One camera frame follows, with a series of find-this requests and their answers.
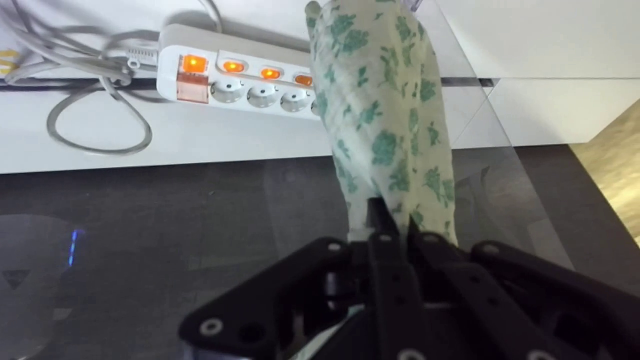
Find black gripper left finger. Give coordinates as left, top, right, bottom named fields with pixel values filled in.
left=177, top=198, right=426, bottom=360

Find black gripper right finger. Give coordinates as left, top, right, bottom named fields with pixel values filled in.
left=404, top=222, right=640, bottom=360

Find white towel with green flowers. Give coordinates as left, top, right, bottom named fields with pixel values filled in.
left=302, top=0, right=460, bottom=248

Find white power strip orange switches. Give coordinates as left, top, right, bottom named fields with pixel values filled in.
left=154, top=23, right=324, bottom=123

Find bundle of white cables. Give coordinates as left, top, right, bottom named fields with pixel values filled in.
left=0, top=0, right=164, bottom=92

